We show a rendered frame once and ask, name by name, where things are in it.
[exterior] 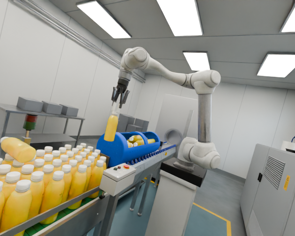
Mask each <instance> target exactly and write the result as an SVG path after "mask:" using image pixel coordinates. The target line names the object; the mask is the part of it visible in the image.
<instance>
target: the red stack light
mask: <svg viewBox="0 0 295 236"><path fill-rule="evenodd" d="M37 118H38V116H36V117H35V116H29V115H27V114H26V116H25V121H28V122H37Z"/></svg>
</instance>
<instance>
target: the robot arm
mask: <svg viewBox="0 0 295 236"><path fill-rule="evenodd" d="M147 68H151V69H154V70H156V71H157V72H158V73H159V74H161V75H162V76H163V77H164V78H166V79H168V80H170V81H172V82H174V83H176V84H178V85H180V86H182V87H185V88H188V89H195V90H196V93H197V94H198V140H196V139H195V138H190V137H186V138H184V139H183V141H182V142H181V145H180V148H179V152H178V157H177V161H176V162H175V163H173V165H175V166H178V167H181V168H184V169H187V170H190V171H192V172H193V171H194V168H195V166H194V163H195V164H196V165H198V166H200V167H202V168H205V169H215V168H217V167H218V166H219V165H220V163H221V157H220V155H219V153H218V152H217V151H216V148H215V144H214V143H213V142H212V141H211V124H212V93H213V92H214V90H215V87H216V86H217V85H218V84H219V83H220V80H221V76H220V74H219V73H218V72H217V71H215V70H202V71H198V72H196V73H192V74H180V73H174V72H171V71H169V70H168V69H166V68H165V67H164V66H163V65H162V64H160V63H159V62H158V61H156V60H154V59H152V58H150V55H149V54H148V53H147V51H146V50H145V49H144V48H141V47H135V48H133V49H132V48H128V49H127V50H126V51H125V52H124V54H123V57H122V60H121V64H120V71H119V75H118V78H119V79H118V85H117V86H116V87H113V93H112V97H111V100H112V101H113V103H112V109H111V111H115V108H116V104H117V102H116V101H117V99H118V96H119V94H121V95H120V102H119V103H118V107H117V111H116V113H119V112H120V109H121V108H122V104H125V103H126V100H127V97H128V94H129V92H130V91H129V90H128V89H127V87H128V84H129V81H130V80H131V77H132V74H133V72H134V70H135V69H139V70H145V69H147Z"/></svg>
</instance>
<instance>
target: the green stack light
mask: <svg viewBox="0 0 295 236"><path fill-rule="evenodd" d="M35 127H36V122H28V121H24V123H23V128H24V129H28V130H34V129H35Z"/></svg>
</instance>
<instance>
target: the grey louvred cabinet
mask: <svg viewBox="0 0 295 236"><path fill-rule="evenodd" d="M240 208H241V212H242V217H243V222H244V227H245V232H246V236H295V153H292V152H288V151H285V150H281V149H277V148H274V147H270V146H266V145H262V144H258V143H257V144H256V146H255V149H254V153H253V156H252V160H251V163H250V167H249V170H248V174H247V177H246V180H245V184H244V187H243V191H242V195H241V198H240Z"/></svg>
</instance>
